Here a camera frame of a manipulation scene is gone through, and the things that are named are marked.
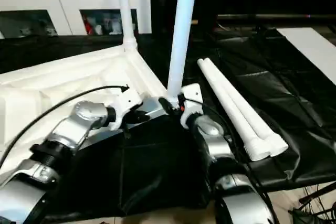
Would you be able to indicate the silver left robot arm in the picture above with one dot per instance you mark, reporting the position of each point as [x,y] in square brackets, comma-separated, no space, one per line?
[58,140]

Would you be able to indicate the white plastic table top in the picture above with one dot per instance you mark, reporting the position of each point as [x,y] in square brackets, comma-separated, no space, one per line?
[63,77]

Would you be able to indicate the white glass-door cabinet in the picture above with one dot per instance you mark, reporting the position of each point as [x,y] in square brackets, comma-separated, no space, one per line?
[52,3]

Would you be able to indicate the dark horizontal rail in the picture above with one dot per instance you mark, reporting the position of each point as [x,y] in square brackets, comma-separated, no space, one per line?
[278,18]

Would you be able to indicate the white plastic table leg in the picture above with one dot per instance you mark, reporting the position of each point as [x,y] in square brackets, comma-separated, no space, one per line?
[247,111]
[182,30]
[125,9]
[228,106]

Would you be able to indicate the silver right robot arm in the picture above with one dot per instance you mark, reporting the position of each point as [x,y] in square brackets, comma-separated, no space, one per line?
[220,166]

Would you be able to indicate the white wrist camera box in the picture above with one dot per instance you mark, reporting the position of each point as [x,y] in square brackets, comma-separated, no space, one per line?
[126,103]
[192,104]

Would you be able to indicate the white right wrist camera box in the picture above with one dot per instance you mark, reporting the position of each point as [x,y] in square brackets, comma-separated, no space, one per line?
[192,104]

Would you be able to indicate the black plastic mat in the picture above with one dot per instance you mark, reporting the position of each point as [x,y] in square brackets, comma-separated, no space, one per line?
[157,171]

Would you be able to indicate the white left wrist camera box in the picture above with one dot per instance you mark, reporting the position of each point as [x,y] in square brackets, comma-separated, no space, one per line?
[126,103]

